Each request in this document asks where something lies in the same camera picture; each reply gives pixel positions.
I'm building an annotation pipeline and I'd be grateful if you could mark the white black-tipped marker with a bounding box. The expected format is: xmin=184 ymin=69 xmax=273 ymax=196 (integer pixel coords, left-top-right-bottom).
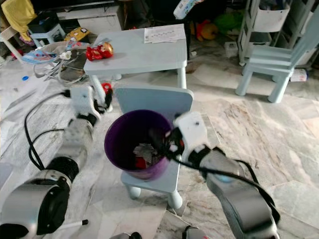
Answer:
xmin=67 ymin=219 xmax=89 ymax=229

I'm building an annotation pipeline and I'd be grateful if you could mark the yellow plush toy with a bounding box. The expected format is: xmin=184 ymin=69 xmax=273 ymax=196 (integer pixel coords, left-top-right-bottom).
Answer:
xmin=196 ymin=20 xmax=220 ymax=40

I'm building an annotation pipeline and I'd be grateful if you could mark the white storage box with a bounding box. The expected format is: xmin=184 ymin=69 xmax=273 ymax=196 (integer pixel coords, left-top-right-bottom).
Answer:
xmin=253 ymin=2 xmax=291 ymax=31

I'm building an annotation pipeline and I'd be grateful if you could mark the light blue child table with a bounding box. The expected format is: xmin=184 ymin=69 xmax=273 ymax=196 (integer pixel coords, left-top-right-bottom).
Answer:
xmin=82 ymin=25 xmax=189 ymax=89

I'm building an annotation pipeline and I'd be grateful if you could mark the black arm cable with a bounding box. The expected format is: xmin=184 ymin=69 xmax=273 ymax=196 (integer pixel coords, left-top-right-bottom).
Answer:
xmin=179 ymin=154 xmax=280 ymax=220
xmin=24 ymin=90 xmax=75 ymax=170

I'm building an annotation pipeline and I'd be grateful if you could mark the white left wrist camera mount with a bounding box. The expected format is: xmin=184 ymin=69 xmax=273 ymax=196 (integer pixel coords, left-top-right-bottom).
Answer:
xmin=70 ymin=86 xmax=100 ymax=118

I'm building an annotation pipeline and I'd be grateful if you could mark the white printed paper sheet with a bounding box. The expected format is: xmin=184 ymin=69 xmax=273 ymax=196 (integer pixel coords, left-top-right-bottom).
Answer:
xmin=144 ymin=24 xmax=186 ymax=44

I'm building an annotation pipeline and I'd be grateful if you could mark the white blue package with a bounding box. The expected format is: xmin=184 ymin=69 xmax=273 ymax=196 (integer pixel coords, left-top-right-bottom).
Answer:
xmin=173 ymin=0 xmax=202 ymax=19

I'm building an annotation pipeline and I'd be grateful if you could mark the clear plastic container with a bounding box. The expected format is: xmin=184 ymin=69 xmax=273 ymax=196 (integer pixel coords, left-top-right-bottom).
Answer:
xmin=35 ymin=42 xmax=86 ymax=86

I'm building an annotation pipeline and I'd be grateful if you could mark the white storage shelf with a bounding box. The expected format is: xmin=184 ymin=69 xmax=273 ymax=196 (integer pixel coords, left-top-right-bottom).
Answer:
xmin=238 ymin=0 xmax=319 ymax=65

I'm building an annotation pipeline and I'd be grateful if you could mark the white paper wrapper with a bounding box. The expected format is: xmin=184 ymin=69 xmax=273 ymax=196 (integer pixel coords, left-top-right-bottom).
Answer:
xmin=132 ymin=143 xmax=156 ymax=161

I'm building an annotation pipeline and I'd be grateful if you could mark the yellow cloth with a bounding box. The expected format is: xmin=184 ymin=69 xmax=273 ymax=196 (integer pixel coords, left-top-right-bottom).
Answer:
xmin=1 ymin=0 xmax=36 ymax=34

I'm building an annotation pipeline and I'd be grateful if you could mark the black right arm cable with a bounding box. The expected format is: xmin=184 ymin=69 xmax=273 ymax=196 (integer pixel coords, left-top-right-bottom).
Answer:
xmin=179 ymin=154 xmax=280 ymax=220

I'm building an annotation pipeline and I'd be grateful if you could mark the blue patterned toy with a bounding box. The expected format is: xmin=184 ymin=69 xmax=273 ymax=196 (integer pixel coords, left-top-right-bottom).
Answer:
xmin=21 ymin=49 xmax=58 ymax=64

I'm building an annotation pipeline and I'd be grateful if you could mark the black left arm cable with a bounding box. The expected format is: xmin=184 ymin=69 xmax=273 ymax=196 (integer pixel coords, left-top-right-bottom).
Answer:
xmin=24 ymin=90 xmax=75 ymax=170

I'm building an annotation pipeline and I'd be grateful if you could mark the small white box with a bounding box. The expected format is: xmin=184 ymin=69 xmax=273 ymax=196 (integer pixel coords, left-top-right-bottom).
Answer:
xmin=224 ymin=41 xmax=237 ymax=56

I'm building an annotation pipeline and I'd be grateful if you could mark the light blue child chair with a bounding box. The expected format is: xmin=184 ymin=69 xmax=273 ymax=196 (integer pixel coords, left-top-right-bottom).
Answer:
xmin=235 ymin=27 xmax=319 ymax=104
xmin=114 ymin=85 xmax=195 ymax=210

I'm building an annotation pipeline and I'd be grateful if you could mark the yellow snack packet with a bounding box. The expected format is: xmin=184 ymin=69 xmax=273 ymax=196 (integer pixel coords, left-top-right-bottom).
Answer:
xmin=64 ymin=27 xmax=90 ymax=41

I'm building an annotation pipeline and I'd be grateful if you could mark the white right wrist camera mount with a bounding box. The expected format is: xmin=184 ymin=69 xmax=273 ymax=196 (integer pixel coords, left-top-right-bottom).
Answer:
xmin=173 ymin=112 xmax=209 ymax=150

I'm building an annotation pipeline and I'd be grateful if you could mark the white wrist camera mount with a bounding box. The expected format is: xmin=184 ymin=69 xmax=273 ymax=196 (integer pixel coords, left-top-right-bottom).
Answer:
xmin=173 ymin=112 xmax=209 ymax=150
xmin=70 ymin=86 xmax=100 ymax=118

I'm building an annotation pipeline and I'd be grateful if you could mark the purple rubbish bin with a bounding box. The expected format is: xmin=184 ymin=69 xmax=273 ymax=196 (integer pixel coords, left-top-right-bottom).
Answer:
xmin=104 ymin=110 xmax=175 ymax=181

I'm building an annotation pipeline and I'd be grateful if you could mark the small pale blue stool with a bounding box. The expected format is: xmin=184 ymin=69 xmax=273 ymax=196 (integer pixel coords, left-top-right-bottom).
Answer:
xmin=28 ymin=24 xmax=63 ymax=48

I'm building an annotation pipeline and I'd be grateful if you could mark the green plush toy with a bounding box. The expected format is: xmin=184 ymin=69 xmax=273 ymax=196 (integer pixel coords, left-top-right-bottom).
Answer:
xmin=214 ymin=11 xmax=244 ymax=33

